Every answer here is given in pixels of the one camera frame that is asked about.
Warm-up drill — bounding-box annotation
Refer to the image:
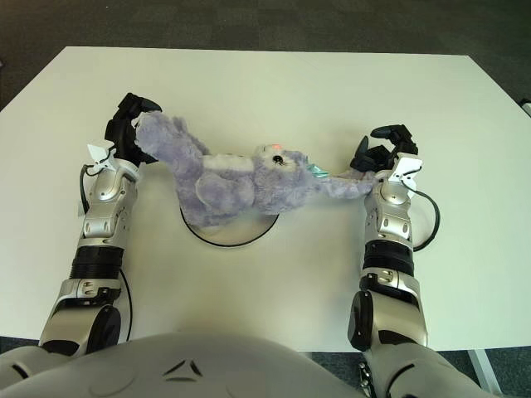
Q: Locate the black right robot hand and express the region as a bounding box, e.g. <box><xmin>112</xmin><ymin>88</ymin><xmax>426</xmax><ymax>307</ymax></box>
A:
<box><xmin>349</xmin><ymin>124</ymin><xmax>419</xmax><ymax>174</ymax></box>

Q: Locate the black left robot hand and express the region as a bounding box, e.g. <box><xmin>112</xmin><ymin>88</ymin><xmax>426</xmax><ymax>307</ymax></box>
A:
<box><xmin>102</xmin><ymin>93</ymin><xmax>163</xmax><ymax>166</ymax></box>

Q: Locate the purple plush rabbit doll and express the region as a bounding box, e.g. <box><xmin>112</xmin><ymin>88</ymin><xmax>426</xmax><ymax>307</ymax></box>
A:
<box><xmin>135</xmin><ymin>114</ymin><xmax>381</xmax><ymax>230</ymax></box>

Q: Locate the white plate with black rim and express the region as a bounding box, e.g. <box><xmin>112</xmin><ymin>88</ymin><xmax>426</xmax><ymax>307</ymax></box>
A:
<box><xmin>179</xmin><ymin>202</ymin><xmax>280</xmax><ymax>249</ymax></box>

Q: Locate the grey metal table leg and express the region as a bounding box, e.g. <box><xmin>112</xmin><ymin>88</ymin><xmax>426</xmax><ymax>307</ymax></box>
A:
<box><xmin>468</xmin><ymin>350</ymin><xmax>497</xmax><ymax>393</ymax></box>

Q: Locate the grey robot torso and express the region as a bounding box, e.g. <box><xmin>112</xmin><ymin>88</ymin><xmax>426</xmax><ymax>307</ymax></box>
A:
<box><xmin>0</xmin><ymin>329</ymin><xmax>490</xmax><ymax>398</ymax></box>

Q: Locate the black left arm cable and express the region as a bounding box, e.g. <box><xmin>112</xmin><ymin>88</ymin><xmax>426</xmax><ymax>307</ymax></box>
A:
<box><xmin>79</xmin><ymin>163</ymin><xmax>134</xmax><ymax>332</ymax></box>

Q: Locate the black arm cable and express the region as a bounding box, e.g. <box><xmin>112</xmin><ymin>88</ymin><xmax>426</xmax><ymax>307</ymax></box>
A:
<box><xmin>79</xmin><ymin>163</ymin><xmax>134</xmax><ymax>332</ymax></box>
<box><xmin>410</xmin><ymin>188</ymin><xmax>441</xmax><ymax>252</ymax></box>

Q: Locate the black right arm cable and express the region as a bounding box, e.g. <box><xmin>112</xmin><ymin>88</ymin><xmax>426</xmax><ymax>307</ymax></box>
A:
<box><xmin>410</xmin><ymin>188</ymin><xmax>441</xmax><ymax>252</ymax></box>

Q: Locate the black bracket with screws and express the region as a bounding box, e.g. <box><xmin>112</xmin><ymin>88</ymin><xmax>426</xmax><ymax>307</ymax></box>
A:
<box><xmin>358</xmin><ymin>360</ymin><xmax>373</xmax><ymax>398</ymax></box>

